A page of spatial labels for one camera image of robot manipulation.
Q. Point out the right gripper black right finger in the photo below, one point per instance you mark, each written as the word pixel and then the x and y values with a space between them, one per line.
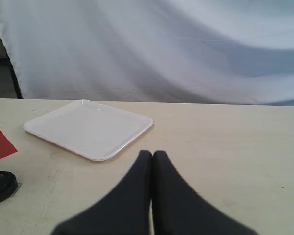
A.
pixel 178 210

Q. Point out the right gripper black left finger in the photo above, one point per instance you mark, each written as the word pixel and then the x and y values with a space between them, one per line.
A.
pixel 123 211

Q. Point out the black round flag base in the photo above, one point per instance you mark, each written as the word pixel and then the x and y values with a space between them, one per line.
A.
pixel 8 184

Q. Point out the white rectangular plastic tray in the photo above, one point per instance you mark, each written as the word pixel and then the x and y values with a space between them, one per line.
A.
pixel 92 130

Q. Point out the white backdrop curtain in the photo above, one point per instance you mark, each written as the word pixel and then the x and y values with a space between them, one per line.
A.
pixel 188 51

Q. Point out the black curtain stand pole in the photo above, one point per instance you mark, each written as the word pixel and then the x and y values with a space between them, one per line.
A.
pixel 9 85

